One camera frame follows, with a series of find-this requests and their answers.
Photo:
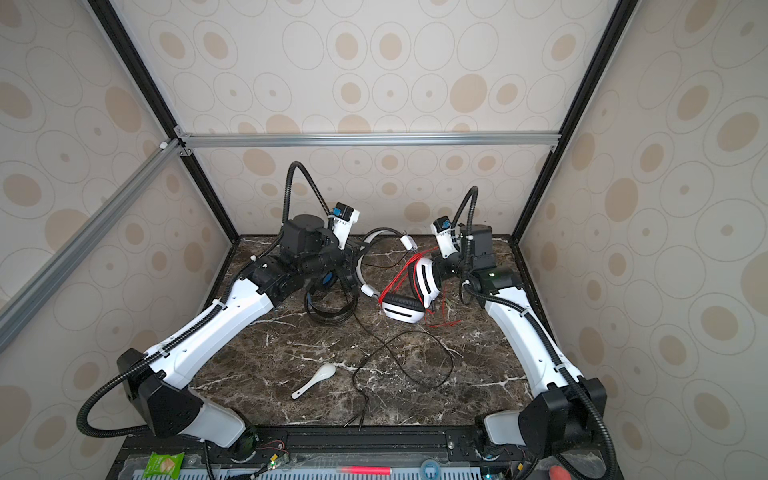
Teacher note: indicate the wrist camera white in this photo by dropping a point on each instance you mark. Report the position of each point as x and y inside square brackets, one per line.
[343, 218]
[445, 235]

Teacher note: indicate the white ceramic spoon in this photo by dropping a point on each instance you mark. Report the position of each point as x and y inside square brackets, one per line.
[324, 372]

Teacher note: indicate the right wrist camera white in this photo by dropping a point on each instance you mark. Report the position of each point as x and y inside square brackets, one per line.
[445, 235]

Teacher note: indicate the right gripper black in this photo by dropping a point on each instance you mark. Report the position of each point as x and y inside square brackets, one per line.
[446, 275]

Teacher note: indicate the white headphones with red cable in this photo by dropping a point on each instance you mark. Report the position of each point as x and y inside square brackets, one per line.
[408, 297]

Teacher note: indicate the green snack packet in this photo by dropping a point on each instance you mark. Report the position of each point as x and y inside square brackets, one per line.
[164, 465]

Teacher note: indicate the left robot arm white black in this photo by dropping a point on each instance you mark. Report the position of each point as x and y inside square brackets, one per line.
[157, 381]

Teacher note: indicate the aluminium rail left wall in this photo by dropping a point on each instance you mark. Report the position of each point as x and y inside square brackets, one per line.
[25, 305]

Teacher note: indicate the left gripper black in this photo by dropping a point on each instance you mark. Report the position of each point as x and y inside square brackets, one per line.
[349, 260]

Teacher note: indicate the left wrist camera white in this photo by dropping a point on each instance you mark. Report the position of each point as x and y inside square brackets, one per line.
[343, 218]

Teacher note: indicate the horizontal aluminium rail back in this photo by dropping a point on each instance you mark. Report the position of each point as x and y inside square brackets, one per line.
[389, 139]

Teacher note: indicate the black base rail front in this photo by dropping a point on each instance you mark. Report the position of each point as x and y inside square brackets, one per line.
[301, 452]

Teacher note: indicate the blue tape roll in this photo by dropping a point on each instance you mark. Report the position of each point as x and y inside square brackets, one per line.
[430, 470]

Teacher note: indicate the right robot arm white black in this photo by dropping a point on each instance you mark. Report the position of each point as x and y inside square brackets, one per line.
[566, 412]

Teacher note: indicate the pink pen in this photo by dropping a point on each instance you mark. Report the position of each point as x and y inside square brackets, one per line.
[365, 470]

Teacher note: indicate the red round object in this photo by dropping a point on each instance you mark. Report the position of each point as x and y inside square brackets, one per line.
[557, 472]

